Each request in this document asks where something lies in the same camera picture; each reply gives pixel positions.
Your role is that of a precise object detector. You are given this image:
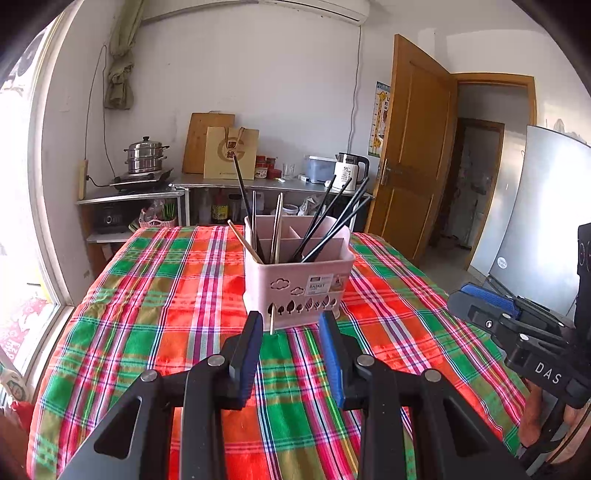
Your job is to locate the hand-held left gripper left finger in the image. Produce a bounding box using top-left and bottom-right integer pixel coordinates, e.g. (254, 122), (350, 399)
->
(58, 311), (264, 480)

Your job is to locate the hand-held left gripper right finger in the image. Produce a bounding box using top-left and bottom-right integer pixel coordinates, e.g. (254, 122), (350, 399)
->
(318, 311), (527, 480)

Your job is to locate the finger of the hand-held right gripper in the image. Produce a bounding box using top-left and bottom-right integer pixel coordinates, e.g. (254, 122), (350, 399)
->
(447, 290), (506, 340)
(459, 283), (522, 320)

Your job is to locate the pink utensil basket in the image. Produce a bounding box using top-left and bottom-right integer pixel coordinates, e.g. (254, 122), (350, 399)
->
(243, 215), (356, 330)

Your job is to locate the person's right hand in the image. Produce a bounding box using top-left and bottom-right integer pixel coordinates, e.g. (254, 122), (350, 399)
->
(518, 389), (591, 452)

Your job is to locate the white leaning panel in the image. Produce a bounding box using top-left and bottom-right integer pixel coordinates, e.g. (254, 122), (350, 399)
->
(468, 124), (591, 319)

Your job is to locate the plaid tablecloth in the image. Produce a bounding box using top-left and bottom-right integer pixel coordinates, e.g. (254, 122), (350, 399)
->
(27, 224), (532, 480)

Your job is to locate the dark sauce bottle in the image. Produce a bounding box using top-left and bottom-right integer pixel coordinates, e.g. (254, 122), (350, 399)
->
(211, 191), (230, 224)

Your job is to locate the wooden door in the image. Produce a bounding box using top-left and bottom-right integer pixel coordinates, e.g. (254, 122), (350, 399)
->
(365, 34), (459, 266)

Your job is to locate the pink woven basket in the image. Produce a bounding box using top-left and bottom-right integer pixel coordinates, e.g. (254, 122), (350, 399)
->
(139, 208), (178, 228)

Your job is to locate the long steel shelf table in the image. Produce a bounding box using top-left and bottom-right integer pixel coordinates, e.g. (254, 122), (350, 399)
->
(170, 173), (376, 232)

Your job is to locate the white electric kettle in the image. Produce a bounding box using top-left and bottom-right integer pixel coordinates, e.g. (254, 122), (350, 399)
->
(334, 152), (370, 190)

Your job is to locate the clear plastic storage box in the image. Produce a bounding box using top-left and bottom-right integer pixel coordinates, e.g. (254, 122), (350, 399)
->
(303, 154), (338, 184)

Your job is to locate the black kitchen appliance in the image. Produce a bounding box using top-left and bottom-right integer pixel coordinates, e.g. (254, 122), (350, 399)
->
(93, 205), (127, 234)

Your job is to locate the low steel shelf table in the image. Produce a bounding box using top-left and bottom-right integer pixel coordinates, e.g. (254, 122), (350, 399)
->
(76, 187), (190, 278)

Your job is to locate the tan paper bag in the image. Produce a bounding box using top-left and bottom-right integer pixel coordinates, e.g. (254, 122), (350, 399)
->
(203, 126), (260, 181)

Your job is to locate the black induction cooker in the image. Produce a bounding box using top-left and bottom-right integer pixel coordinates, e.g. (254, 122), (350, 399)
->
(109, 167), (175, 193)

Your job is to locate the red printed bag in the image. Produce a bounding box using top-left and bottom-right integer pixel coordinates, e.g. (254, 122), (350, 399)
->
(9, 399), (35, 421)

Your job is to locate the wooden cutting board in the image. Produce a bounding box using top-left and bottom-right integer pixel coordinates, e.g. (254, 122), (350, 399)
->
(182, 113), (236, 175)

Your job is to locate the steel steamer pot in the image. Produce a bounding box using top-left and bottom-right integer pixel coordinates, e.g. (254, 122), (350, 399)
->
(123, 136), (169, 175)

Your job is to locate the tied green curtain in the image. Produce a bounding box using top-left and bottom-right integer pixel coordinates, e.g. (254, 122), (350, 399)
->
(104, 0), (144, 110)

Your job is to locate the white air conditioner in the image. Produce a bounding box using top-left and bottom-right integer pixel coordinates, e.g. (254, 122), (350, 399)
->
(259, 0), (371, 24)

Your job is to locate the wooden door frame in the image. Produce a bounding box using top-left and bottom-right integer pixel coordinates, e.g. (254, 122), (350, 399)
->
(436, 73), (537, 273)

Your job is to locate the giraffe wall poster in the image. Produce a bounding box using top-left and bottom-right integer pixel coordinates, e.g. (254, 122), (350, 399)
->
(368, 82), (392, 156)

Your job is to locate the white window frame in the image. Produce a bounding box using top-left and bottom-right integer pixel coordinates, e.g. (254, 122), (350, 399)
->
(28, 0), (77, 324)

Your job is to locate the grey air conditioner cable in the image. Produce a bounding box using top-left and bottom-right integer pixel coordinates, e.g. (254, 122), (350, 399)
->
(348, 23), (363, 156)

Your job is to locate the black power cable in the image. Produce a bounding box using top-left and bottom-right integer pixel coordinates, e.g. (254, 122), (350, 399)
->
(85, 44), (109, 162)

